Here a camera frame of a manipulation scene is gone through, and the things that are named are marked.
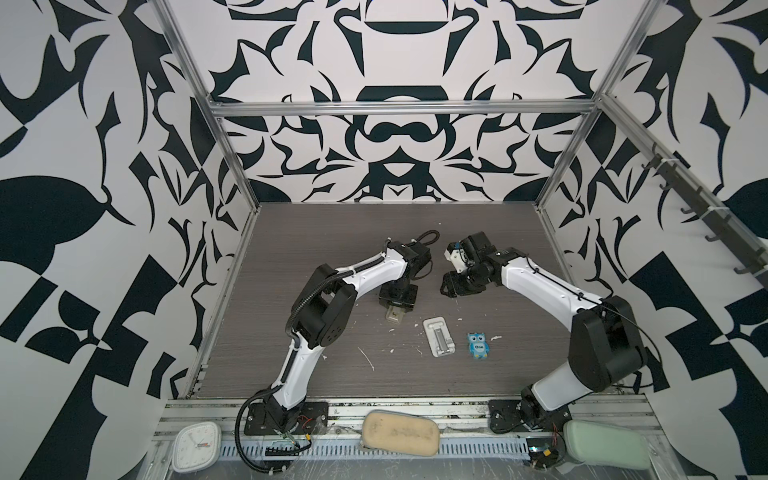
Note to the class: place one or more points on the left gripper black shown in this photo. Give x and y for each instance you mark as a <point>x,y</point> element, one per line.
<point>387,298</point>

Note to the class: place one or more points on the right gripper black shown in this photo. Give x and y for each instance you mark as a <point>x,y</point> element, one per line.
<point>452,285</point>

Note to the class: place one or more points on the white remote control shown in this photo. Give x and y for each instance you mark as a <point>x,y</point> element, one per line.
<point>395,314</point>

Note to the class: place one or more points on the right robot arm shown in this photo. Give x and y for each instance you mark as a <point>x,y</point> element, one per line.
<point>605,345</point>

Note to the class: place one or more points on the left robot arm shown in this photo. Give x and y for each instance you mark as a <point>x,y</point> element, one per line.
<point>321,313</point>

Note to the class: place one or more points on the blue owl figurine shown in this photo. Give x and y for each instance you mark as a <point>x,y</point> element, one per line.
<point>478,346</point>

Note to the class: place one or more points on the tan sponge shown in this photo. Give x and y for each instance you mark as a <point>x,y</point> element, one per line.
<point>400,433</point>

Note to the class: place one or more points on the small circuit board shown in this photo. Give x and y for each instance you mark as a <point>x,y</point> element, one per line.
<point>542,454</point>

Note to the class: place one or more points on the pale green sponge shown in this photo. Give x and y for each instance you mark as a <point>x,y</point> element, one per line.
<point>606,445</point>

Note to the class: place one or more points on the white square clock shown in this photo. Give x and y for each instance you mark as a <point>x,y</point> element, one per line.
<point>196,447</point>

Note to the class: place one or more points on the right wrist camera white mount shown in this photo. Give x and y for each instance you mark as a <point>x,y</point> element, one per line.
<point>455,254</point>

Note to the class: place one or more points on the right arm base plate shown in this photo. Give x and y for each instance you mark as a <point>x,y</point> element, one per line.
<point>507,416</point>

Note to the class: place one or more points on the white slotted cable duct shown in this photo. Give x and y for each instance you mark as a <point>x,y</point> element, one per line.
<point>450,448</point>

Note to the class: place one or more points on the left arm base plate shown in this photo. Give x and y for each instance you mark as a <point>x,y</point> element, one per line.
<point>264,419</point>

